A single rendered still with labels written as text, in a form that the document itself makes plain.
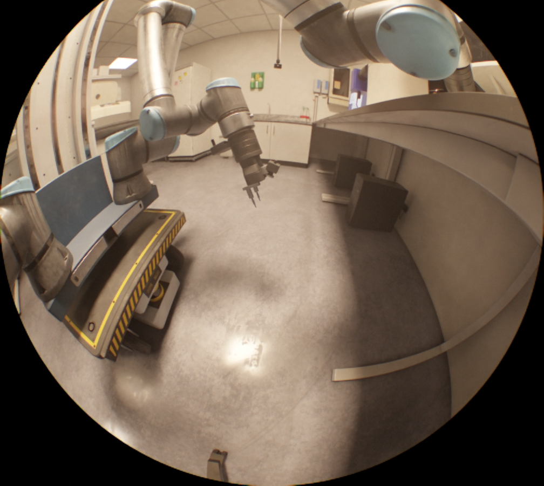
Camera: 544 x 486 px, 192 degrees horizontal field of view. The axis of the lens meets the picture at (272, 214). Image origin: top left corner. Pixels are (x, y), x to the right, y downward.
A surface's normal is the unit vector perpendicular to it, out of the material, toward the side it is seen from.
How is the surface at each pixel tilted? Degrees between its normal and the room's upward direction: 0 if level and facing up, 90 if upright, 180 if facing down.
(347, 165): 90
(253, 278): 0
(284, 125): 90
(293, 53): 90
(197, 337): 0
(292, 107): 90
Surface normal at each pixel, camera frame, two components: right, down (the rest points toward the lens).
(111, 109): 0.98, 0.15
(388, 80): -0.89, 0.21
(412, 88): -0.19, 0.52
